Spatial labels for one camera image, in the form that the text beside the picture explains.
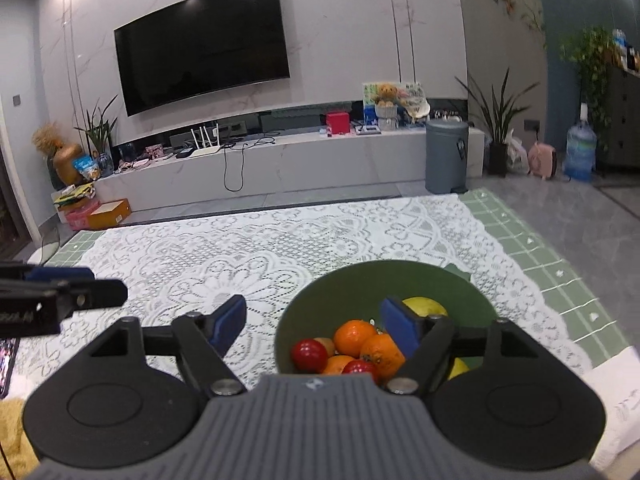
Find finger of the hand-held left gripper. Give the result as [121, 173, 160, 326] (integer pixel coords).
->
[0, 279, 128, 322]
[0, 262, 96, 283]

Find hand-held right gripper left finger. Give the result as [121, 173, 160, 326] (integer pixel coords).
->
[89, 294, 248, 396]

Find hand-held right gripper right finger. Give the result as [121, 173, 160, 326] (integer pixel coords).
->
[380, 297, 543, 396]

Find orange mandarin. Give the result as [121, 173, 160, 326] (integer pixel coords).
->
[360, 334, 407, 381]
[333, 320, 378, 358]
[321, 355, 356, 376]

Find red tomato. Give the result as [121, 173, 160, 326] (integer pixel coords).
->
[342, 359, 380, 383]
[291, 339, 328, 373]

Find green colander bowl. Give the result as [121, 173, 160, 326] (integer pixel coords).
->
[274, 259, 498, 386]

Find white flat floor object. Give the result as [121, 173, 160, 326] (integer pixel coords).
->
[27, 232, 61, 266]

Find dark smartphone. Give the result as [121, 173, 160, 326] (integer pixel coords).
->
[0, 337, 21, 401]

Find pink box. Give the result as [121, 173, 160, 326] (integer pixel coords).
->
[65, 199, 101, 231]

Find orange cardboard box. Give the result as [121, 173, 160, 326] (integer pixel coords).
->
[86, 199, 132, 230]

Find white lace tablecloth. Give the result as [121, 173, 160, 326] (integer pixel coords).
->
[10, 192, 593, 401]

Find stack of packets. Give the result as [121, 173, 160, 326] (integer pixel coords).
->
[54, 184, 96, 211]

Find blue snack bag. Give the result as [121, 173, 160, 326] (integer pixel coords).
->
[72, 155, 101, 181]

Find gold vase dried flowers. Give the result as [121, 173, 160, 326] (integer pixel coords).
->
[32, 122, 83, 188]

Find potted plant glass vase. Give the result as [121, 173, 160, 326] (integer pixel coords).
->
[74, 94, 120, 177]

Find green grid table mat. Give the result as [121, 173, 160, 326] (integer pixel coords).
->
[42, 187, 632, 368]

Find white router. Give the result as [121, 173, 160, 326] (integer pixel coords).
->
[190, 122, 222, 157]

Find grey pedal trash can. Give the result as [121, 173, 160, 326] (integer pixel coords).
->
[425, 119, 470, 195]

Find white marble television console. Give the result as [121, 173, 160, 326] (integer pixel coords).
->
[92, 127, 486, 213]

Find long-leaf potted plant black pot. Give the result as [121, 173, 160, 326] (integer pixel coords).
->
[455, 67, 541, 177]

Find white plastic bag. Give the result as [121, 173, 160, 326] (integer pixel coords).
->
[506, 130, 530, 175]

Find red box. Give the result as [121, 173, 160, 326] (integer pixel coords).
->
[326, 112, 351, 137]

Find pink fan heater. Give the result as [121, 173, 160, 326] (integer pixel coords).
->
[528, 141, 558, 179]

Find white hand fan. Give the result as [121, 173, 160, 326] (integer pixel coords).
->
[402, 95, 431, 123]

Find white sheet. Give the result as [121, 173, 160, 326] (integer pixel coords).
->
[582, 345, 640, 466]

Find teddy bear and clutter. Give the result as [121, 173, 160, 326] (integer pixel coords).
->
[362, 80, 426, 121]

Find blue water jug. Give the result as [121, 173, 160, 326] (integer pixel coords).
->
[565, 102, 598, 182]

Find dark drawer cabinet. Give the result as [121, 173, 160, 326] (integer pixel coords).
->
[597, 62, 640, 171]

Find leafy plant on cabinet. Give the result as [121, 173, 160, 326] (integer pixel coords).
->
[560, 25, 621, 151]

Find black cable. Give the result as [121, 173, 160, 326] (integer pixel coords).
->
[222, 137, 278, 192]

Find black wall television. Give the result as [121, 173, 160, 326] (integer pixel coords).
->
[114, 0, 292, 117]

